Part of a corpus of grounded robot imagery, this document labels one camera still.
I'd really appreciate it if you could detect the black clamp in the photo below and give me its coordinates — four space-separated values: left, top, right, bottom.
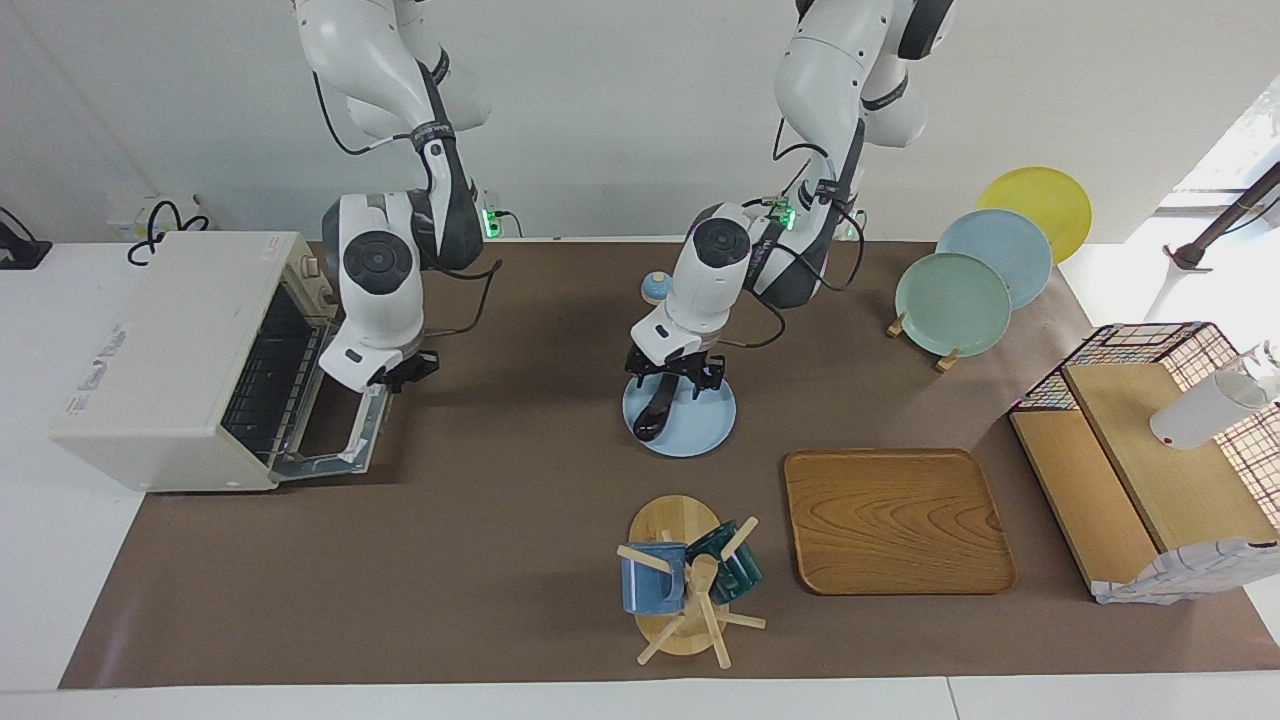
0 208 53 271

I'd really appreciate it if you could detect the yellow plate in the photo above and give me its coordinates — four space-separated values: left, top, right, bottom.
975 166 1093 265

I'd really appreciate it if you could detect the brown table mat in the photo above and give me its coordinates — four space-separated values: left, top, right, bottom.
58 240 1280 691

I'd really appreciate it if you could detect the small light blue plate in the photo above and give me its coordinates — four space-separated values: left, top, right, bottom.
622 372 738 459

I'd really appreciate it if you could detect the blue mug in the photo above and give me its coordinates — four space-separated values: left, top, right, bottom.
620 542 689 616

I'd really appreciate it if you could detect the rectangular wooden tray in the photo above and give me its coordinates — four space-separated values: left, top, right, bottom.
783 448 1018 597

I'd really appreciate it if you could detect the wooden mug tree stand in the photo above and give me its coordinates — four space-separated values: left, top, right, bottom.
615 494 769 671

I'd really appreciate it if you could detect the large light blue plate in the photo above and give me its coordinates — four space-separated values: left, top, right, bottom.
935 208 1054 311

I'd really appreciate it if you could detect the white cylinder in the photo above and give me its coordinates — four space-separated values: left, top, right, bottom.
1149 345 1280 451

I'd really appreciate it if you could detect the wooden two-tier shelf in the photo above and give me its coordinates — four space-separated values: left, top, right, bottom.
1008 362 1280 601

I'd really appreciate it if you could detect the dark purple eggplant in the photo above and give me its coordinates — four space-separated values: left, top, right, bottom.
632 375 691 443

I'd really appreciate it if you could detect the dark metal pole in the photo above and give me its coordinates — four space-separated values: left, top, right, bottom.
1163 163 1280 273

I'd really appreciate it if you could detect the cream toaster oven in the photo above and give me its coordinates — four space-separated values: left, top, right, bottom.
52 232 341 493

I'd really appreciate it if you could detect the white power strip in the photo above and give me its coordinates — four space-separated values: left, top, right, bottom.
108 195 206 243

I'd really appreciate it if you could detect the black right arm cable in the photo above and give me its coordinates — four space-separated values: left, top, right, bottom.
312 70 503 336

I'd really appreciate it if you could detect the black power cable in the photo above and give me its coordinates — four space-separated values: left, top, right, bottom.
127 200 213 267

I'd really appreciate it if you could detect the oven wire rack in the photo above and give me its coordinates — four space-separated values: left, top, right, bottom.
222 290 326 456

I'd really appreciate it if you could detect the wooden plate rack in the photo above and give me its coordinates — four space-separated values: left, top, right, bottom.
885 312 963 374

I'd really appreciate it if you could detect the dark green mug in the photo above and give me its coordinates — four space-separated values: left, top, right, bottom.
685 520 764 607

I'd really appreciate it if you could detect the pale green plate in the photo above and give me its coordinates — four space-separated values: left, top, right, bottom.
893 252 1014 358

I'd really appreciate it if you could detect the glass oven door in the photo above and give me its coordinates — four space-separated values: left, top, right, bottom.
268 330 393 479

